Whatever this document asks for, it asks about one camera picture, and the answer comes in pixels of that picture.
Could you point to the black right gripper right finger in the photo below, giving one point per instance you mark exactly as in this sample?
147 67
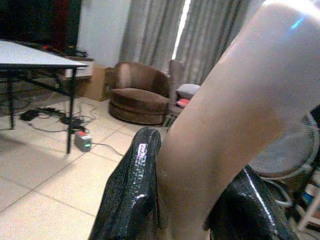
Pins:
240 210

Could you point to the red small cushion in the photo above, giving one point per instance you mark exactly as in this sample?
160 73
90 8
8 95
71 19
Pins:
182 102

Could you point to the white folding table black legs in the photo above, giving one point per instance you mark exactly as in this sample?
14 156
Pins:
30 58

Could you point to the white low tv cabinet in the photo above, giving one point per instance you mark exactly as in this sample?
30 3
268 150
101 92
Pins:
80 72

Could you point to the black television screen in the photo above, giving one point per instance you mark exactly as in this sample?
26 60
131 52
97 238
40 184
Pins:
37 22

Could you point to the black power strip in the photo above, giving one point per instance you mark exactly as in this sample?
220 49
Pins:
40 113

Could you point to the grey curtain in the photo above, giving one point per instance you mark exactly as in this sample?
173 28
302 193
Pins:
207 37
147 32

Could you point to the brown round armchair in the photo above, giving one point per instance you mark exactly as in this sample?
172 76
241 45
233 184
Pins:
140 97

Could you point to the grey power box green light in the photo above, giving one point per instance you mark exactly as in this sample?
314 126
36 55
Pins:
83 140

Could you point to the white standing fan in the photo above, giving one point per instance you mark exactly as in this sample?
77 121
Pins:
290 150

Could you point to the grey cushioned chair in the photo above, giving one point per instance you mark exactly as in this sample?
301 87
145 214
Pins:
183 90

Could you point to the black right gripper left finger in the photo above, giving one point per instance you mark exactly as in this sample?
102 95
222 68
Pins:
130 195

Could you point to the brown cardboard box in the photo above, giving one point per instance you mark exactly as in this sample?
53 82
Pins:
96 82

